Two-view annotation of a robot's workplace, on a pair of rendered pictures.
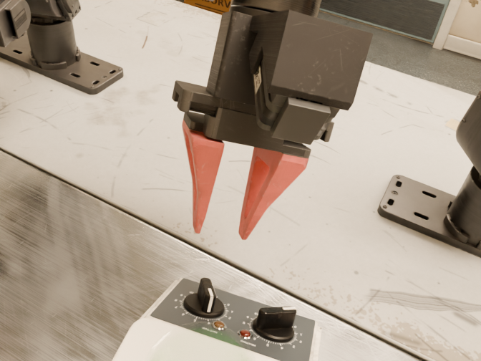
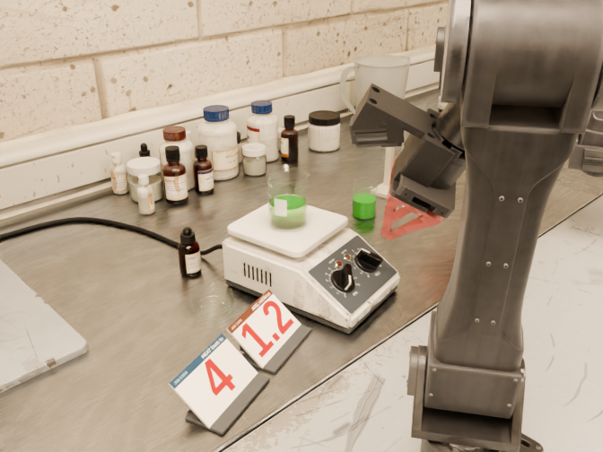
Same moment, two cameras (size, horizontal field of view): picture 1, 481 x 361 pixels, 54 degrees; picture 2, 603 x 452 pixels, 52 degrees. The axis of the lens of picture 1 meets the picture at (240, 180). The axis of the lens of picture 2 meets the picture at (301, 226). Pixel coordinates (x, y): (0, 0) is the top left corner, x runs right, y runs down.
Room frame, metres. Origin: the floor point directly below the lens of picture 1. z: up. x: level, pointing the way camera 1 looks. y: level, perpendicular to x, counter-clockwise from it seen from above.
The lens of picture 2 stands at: (0.38, -0.65, 1.35)
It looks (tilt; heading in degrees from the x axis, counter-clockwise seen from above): 27 degrees down; 112
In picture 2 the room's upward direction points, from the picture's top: straight up
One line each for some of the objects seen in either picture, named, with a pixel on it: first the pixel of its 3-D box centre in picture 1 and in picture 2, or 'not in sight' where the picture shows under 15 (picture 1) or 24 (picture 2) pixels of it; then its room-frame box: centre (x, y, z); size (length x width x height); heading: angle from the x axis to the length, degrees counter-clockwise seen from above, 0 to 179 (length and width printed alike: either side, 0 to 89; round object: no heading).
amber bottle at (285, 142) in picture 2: not in sight; (289, 137); (-0.08, 0.44, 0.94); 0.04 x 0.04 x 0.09
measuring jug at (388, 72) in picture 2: not in sight; (374, 93); (0.01, 0.72, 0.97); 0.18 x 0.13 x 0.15; 49
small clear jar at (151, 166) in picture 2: not in sight; (145, 179); (-0.24, 0.17, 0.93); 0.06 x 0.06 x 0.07
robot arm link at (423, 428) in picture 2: not in sight; (462, 395); (0.36, -0.25, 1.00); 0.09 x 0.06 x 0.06; 10
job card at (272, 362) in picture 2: not in sight; (270, 329); (0.13, -0.12, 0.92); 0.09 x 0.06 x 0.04; 84
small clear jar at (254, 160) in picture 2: not in sight; (254, 160); (-0.11, 0.35, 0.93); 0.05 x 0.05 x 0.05
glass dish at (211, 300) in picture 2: not in sight; (211, 300); (0.03, -0.09, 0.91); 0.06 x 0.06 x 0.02
